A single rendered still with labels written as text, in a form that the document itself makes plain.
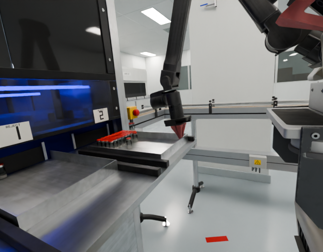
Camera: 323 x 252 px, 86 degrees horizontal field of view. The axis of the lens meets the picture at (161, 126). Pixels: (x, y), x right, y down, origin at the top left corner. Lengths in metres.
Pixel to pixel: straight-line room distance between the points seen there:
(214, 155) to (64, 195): 1.36
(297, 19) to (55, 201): 0.49
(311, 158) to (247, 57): 1.83
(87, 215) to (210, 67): 1.95
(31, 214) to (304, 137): 0.48
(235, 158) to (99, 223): 1.37
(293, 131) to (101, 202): 0.38
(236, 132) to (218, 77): 0.66
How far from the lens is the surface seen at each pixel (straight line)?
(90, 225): 0.39
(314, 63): 0.66
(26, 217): 0.43
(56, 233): 0.40
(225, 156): 1.63
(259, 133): 2.16
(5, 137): 0.66
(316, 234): 0.52
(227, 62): 2.11
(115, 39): 1.01
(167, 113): 1.65
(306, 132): 0.32
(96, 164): 0.62
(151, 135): 0.86
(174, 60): 0.68
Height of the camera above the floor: 1.11
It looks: 12 degrees down
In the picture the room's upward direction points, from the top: 5 degrees counter-clockwise
